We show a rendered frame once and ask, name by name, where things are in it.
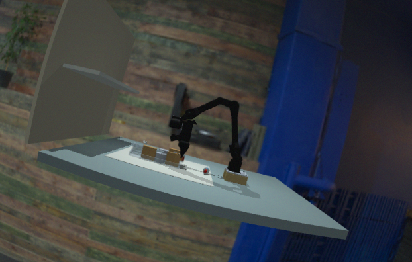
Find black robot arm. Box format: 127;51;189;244
169;97;242;173

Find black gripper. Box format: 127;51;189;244
178;130;191;158

